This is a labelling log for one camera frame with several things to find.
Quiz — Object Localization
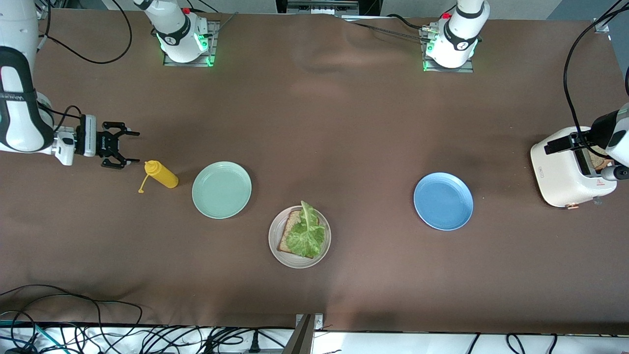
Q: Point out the yellow mustard squeeze bottle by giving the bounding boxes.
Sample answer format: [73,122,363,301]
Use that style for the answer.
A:
[138,160,179,194]

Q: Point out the green lettuce leaf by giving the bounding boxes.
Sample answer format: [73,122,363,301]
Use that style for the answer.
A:
[285,200,326,259]

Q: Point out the mint green round plate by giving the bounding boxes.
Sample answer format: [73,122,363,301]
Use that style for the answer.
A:
[192,161,253,220]

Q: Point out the blue round plate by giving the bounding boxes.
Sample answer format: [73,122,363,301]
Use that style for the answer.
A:
[413,172,474,232]

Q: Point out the beige round plate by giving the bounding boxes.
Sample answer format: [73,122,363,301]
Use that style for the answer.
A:
[268,206,332,269]

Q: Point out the cream white toaster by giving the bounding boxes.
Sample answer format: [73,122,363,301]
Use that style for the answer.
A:
[530,126,619,210]

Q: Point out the brown table cover sheet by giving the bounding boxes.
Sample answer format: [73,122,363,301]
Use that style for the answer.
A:
[0,7,629,336]

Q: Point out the black equipment box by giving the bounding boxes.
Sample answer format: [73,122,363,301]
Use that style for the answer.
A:
[275,0,383,15]

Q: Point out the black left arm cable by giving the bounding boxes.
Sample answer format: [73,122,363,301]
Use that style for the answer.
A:
[564,0,629,158]

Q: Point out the aluminium frame profile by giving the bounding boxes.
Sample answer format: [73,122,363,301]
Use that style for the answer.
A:
[592,0,629,34]

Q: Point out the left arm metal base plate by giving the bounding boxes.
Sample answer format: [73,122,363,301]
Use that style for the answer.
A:
[422,27,475,73]

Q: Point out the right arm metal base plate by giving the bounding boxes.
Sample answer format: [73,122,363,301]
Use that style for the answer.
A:
[163,21,220,67]

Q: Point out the teal cable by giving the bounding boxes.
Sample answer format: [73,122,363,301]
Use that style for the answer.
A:
[0,320,55,351]

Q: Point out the black base cable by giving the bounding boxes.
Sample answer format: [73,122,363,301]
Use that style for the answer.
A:
[386,14,428,30]

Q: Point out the grey braided base cable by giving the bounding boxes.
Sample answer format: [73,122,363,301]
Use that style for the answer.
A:
[351,22,430,41]

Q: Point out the aluminium frame post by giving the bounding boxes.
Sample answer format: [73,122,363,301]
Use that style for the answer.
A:
[283,313,325,354]

